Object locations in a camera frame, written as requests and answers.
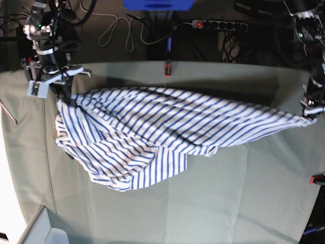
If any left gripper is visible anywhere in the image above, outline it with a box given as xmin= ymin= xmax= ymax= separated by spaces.
xmin=300 ymin=78 xmax=324 ymax=119

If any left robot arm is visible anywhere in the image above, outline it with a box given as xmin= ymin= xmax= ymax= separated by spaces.
xmin=284 ymin=1 xmax=324 ymax=119

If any white plastic bin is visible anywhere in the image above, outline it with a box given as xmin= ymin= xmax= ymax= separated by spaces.
xmin=17 ymin=205 xmax=70 ymax=244

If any red black clamp left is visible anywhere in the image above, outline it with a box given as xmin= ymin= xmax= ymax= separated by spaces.
xmin=20 ymin=57 xmax=37 ymax=80

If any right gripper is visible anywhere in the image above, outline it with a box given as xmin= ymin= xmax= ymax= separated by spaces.
xmin=28 ymin=61 xmax=91 ymax=102

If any green table cloth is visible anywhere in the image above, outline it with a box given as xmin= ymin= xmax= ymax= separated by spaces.
xmin=1 ymin=70 xmax=324 ymax=243

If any red black clamp right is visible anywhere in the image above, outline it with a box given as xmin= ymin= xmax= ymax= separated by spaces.
xmin=310 ymin=174 xmax=325 ymax=186

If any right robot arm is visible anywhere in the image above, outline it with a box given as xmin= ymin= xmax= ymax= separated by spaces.
xmin=22 ymin=1 xmax=91 ymax=104

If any white power strip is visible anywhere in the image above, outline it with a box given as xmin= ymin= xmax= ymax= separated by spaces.
xmin=191 ymin=20 xmax=249 ymax=32

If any grey looped cable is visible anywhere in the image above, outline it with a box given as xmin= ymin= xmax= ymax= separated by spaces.
xmin=78 ymin=0 xmax=143 ymax=52

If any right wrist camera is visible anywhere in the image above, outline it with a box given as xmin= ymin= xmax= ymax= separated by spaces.
xmin=27 ymin=80 xmax=49 ymax=99

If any blue white striped t-shirt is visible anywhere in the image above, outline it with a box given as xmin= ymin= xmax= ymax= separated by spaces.
xmin=55 ymin=87 xmax=314 ymax=192

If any red black clamp middle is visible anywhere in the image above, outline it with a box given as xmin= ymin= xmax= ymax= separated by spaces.
xmin=164 ymin=37 xmax=172 ymax=76

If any metal rod on table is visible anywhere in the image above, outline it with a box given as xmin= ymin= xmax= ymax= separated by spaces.
xmin=0 ymin=100 xmax=18 ymax=125

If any red black clamp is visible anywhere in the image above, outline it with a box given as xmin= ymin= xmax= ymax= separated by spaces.
xmin=20 ymin=57 xmax=37 ymax=80
xmin=310 ymin=174 xmax=325 ymax=186
xmin=164 ymin=37 xmax=172 ymax=76

